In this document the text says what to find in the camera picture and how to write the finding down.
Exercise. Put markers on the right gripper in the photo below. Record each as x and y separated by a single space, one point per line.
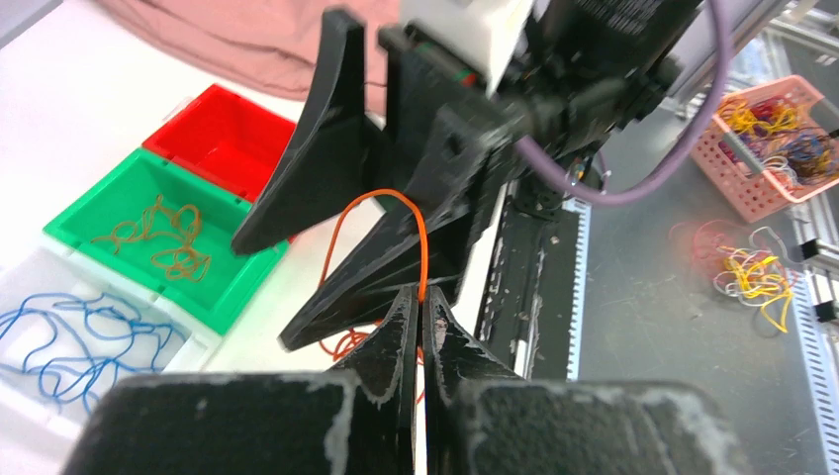
580 70

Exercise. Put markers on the red plastic bin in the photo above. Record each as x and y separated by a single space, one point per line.
225 139

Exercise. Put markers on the pink cloth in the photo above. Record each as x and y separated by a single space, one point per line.
269 46

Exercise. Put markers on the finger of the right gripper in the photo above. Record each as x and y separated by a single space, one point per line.
336 152
465 161

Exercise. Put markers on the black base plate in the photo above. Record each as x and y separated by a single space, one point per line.
526 315

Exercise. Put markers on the clear plastic bin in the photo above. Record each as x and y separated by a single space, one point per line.
71 330

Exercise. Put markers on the green plastic bin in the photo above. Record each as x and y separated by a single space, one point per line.
170 231

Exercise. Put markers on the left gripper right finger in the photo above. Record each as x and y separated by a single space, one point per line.
482 418

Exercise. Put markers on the pink perforated basket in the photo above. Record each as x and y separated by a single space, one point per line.
771 146

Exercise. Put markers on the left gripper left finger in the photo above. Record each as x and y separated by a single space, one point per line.
354 418

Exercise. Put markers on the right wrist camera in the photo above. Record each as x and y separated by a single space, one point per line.
483 33

